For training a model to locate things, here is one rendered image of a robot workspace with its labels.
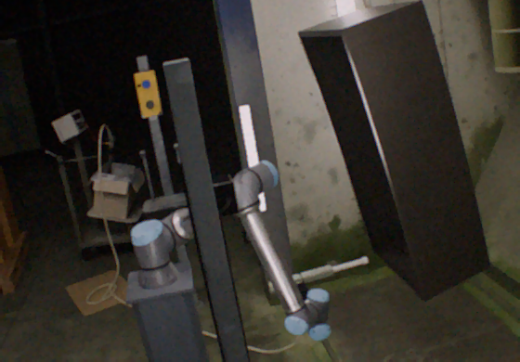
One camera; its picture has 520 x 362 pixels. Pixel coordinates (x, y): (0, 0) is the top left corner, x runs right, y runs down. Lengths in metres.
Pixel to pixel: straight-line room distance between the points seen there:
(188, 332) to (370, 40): 1.49
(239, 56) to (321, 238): 1.20
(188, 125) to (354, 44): 1.05
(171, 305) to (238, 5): 1.62
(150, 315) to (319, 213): 1.29
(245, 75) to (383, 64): 1.16
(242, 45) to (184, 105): 1.98
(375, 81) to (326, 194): 1.35
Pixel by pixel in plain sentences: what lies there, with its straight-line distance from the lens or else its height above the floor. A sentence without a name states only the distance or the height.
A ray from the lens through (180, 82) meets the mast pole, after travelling 0.99.
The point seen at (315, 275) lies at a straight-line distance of 2.47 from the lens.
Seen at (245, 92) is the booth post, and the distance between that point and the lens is 2.96.
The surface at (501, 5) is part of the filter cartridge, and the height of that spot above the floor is 1.64.
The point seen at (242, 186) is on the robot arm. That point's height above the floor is 1.12.
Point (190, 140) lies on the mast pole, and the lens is 1.00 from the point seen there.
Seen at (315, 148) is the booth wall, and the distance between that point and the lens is 3.10.
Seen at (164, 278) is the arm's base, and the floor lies 0.68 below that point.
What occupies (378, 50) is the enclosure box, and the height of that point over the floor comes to 1.54.
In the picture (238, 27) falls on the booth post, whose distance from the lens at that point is 2.95.
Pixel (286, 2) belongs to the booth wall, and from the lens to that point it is 3.01.
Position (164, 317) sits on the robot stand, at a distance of 2.43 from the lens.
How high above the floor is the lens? 1.67
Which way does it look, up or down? 14 degrees down
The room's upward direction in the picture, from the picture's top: 10 degrees counter-clockwise
